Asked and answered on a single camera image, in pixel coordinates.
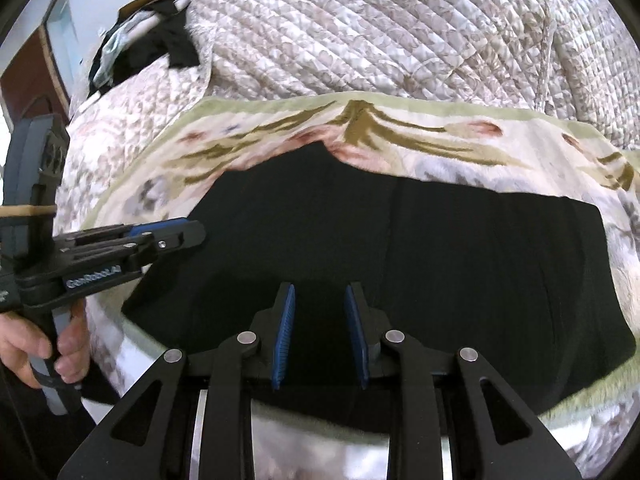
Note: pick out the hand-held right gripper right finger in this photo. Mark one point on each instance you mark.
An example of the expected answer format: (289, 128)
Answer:
(356, 340)

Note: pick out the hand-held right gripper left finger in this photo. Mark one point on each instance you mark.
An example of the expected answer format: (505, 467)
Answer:
(284, 340)

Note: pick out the person's left hand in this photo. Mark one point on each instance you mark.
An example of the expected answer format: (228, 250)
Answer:
(25, 345)

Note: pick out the quilted floral bedspread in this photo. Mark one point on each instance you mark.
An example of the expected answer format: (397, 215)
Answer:
(375, 25)

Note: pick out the black garment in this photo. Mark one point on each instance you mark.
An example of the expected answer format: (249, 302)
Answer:
(177, 42)

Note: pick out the black pants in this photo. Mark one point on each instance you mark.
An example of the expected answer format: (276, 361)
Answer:
(450, 260)

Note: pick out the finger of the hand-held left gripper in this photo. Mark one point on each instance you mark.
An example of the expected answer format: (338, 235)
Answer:
(155, 227)
(175, 240)

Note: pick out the brown wooden furniture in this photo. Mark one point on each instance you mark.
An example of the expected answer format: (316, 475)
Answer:
(30, 90)

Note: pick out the floral fleece blanket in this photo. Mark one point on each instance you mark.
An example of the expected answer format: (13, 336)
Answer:
(400, 130)

